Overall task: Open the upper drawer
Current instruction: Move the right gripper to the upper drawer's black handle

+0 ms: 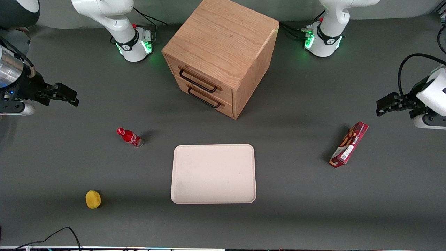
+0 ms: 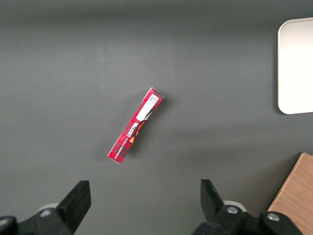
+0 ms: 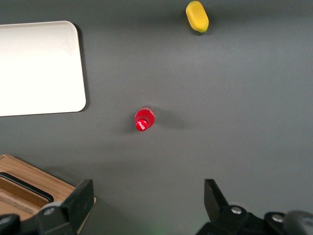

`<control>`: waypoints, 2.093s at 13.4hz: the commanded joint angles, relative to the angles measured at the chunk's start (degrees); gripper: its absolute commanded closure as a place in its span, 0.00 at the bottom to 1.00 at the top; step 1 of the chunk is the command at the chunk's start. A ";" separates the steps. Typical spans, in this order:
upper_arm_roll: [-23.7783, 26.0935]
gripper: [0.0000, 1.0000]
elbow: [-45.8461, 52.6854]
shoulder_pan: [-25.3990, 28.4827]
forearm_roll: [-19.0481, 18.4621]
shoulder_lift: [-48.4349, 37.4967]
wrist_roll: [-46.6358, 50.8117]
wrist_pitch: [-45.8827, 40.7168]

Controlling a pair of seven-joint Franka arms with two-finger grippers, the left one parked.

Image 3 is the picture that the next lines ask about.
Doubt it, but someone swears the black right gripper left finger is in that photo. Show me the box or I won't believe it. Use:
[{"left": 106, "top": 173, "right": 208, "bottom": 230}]
[{"left": 0, "top": 179, "right": 95, "bottom": 235}]

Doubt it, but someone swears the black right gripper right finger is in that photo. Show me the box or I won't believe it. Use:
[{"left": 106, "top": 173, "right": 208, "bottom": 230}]
[{"left": 195, "top": 179, "right": 288, "bottom": 235}]

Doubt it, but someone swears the wooden drawer cabinet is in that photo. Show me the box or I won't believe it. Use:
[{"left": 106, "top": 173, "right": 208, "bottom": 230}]
[{"left": 0, "top": 154, "right": 97, "bottom": 235}]

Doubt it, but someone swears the small red bottle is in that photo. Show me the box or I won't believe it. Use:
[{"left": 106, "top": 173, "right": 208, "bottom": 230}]
[{"left": 134, "top": 105, "right": 157, "bottom": 132}]

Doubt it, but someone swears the white rectangular tray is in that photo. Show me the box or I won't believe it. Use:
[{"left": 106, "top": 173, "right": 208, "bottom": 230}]
[{"left": 0, "top": 20, "right": 87, "bottom": 118}]

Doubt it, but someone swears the yellow toy lemon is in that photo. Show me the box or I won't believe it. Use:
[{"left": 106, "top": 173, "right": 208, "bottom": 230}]
[{"left": 185, "top": 0, "right": 210, "bottom": 34}]

